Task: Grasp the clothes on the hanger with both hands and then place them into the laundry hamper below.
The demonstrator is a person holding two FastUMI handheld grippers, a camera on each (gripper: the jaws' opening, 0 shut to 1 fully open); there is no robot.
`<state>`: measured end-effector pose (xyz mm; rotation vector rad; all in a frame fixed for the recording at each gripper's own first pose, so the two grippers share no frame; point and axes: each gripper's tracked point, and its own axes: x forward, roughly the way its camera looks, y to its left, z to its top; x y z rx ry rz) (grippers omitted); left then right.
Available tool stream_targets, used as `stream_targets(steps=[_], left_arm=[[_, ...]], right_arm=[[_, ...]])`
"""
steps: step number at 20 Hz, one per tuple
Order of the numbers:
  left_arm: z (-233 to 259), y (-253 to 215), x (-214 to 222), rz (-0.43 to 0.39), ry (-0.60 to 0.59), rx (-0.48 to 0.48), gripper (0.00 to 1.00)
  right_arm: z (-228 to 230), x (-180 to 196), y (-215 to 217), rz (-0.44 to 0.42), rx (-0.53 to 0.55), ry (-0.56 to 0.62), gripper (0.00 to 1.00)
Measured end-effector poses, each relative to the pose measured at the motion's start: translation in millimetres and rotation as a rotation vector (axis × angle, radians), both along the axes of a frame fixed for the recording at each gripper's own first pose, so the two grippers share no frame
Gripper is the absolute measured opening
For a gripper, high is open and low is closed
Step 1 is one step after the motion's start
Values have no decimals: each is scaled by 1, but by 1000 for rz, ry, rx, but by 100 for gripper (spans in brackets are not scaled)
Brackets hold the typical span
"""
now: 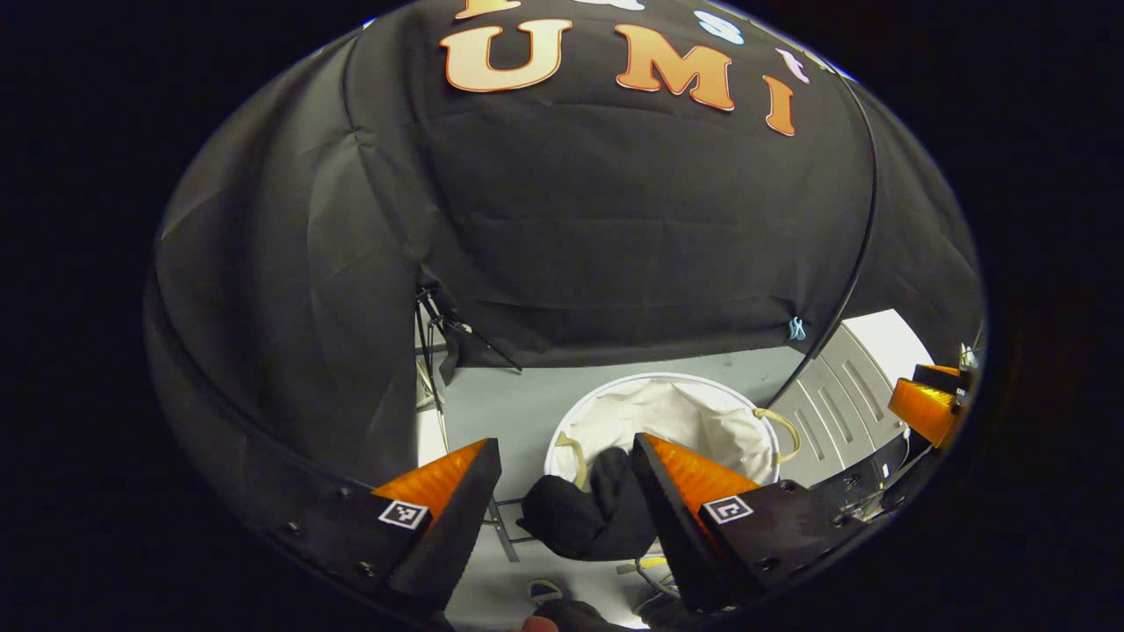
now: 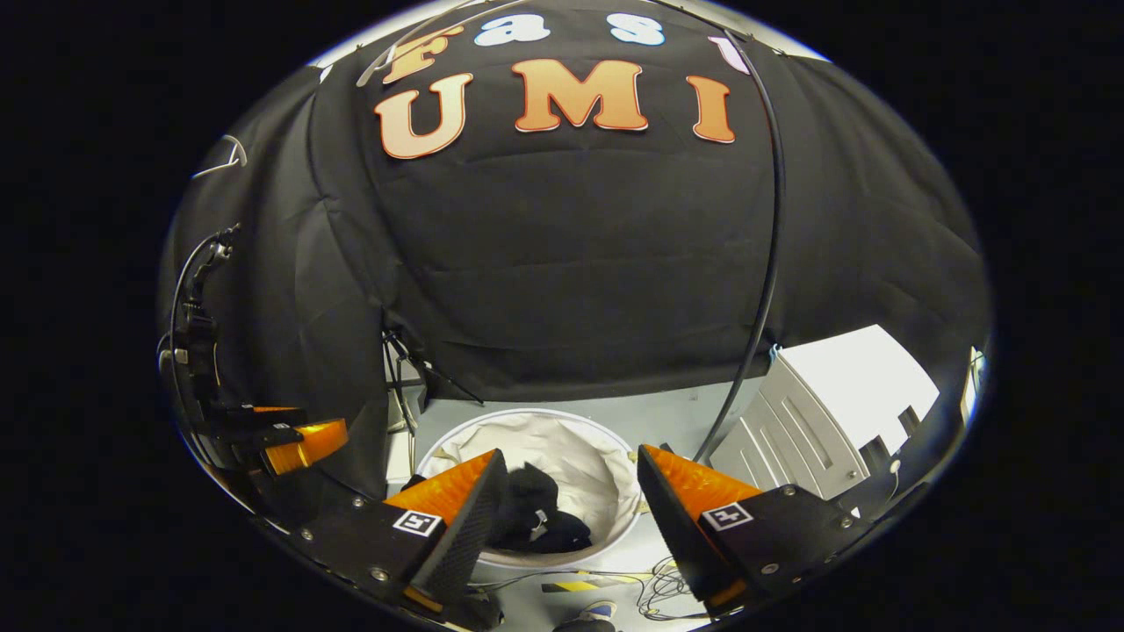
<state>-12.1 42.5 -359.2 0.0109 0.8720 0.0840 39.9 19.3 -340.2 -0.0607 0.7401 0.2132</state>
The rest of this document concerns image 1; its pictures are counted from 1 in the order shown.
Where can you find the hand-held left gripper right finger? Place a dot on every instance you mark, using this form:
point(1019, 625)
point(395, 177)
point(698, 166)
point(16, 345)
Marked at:
point(672, 527)

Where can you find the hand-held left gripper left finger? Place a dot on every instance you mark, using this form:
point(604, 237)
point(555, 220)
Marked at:
point(457, 527)

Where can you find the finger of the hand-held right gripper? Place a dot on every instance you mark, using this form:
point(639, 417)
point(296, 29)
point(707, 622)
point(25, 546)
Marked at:
point(922, 408)

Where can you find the black jacket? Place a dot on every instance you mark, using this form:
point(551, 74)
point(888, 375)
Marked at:
point(580, 518)

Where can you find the white laundry hamper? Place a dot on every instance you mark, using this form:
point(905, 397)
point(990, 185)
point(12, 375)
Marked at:
point(667, 412)

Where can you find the white metal cabinet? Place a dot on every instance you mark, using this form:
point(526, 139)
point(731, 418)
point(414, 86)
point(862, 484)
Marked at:
point(843, 386)

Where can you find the small blue clip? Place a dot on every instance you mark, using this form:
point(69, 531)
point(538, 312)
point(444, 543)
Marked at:
point(796, 330)

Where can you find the black tripod stand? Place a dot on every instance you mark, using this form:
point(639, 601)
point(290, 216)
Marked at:
point(457, 326)

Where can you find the black backdrop cloth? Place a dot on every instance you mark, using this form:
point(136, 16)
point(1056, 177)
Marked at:
point(615, 228)

